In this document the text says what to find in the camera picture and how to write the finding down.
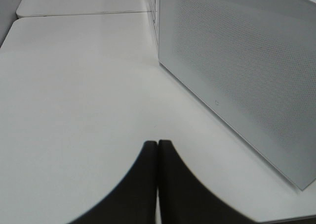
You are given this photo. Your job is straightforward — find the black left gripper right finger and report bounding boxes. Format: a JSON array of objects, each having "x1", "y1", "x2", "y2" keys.
[{"x1": 158, "y1": 140, "x2": 254, "y2": 224}]

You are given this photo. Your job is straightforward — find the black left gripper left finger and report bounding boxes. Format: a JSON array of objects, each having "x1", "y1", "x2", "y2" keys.
[{"x1": 71, "y1": 141, "x2": 158, "y2": 224}]

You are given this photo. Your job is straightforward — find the white microwave door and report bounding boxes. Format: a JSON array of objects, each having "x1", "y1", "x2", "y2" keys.
[{"x1": 158, "y1": 0, "x2": 316, "y2": 189}]

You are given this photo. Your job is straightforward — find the white microwave oven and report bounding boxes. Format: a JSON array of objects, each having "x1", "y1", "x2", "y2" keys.
[{"x1": 149, "y1": 0, "x2": 160, "y2": 45}]

